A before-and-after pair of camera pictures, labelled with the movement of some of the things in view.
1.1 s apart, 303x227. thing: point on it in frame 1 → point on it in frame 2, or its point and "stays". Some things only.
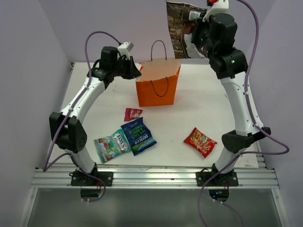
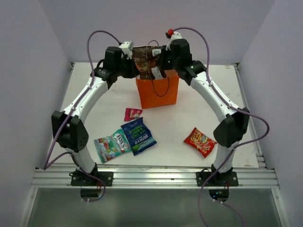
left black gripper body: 119,68 stays
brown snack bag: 181,16 → 145,56
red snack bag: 201,143 stays
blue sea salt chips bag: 139,135 stays
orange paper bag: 156,86 stays
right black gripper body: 200,36 → 167,61
